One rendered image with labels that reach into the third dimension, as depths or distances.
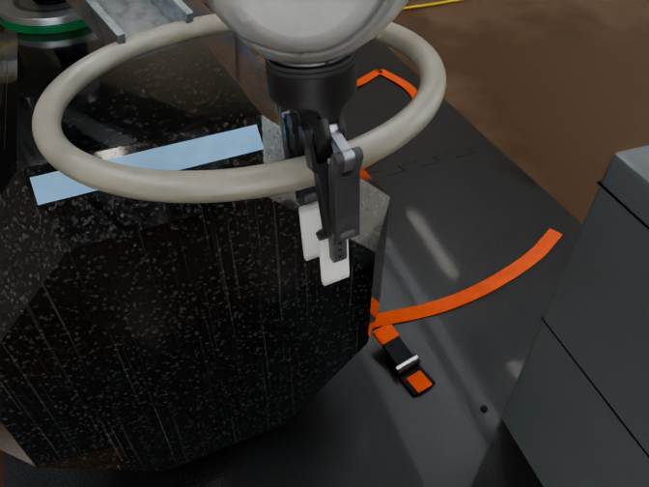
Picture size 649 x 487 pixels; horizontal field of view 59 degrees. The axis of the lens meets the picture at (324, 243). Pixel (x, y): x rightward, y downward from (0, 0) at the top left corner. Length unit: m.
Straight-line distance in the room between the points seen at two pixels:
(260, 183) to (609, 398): 0.80
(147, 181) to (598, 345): 0.83
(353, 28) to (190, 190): 0.32
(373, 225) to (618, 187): 0.40
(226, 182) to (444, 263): 1.36
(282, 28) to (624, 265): 0.83
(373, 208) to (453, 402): 0.64
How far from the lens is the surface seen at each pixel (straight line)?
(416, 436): 1.46
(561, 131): 2.57
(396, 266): 1.79
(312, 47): 0.24
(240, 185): 0.52
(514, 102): 2.70
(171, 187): 0.53
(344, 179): 0.48
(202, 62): 1.04
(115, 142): 0.86
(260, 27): 0.23
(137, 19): 0.98
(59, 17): 1.22
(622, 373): 1.09
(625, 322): 1.04
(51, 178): 0.85
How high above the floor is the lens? 1.30
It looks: 44 degrees down
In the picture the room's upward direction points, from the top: straight up
